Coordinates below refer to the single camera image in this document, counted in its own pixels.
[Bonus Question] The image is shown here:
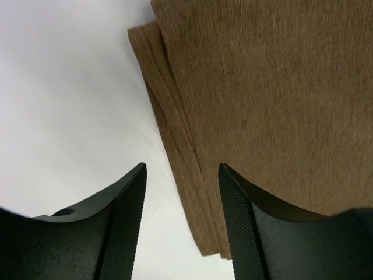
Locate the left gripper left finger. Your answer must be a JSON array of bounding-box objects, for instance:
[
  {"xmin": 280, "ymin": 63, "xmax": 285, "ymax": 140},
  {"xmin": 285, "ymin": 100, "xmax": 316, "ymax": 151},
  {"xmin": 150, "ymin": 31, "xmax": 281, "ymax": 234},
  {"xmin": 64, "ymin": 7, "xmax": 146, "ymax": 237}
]
[{"xmin": 1, "ymin": 163, "xmax": 147, "ymax": 280}]

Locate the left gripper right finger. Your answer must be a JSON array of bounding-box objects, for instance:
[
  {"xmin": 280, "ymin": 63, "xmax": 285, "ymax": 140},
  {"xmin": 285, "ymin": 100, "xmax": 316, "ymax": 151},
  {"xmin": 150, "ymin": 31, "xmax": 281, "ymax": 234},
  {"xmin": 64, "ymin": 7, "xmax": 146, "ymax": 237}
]
[{"xmin": 219, "ymin": 164, "xmax": 372, "ymax": 279}]

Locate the brown cloth napkin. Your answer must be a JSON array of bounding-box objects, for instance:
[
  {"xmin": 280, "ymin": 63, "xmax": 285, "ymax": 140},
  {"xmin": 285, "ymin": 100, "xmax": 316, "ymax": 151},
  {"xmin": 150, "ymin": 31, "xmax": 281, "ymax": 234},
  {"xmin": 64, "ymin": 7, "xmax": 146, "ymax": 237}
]
[{"xmin": 128, "ymin": 1, "xmax": 372, "ymax": 259}]

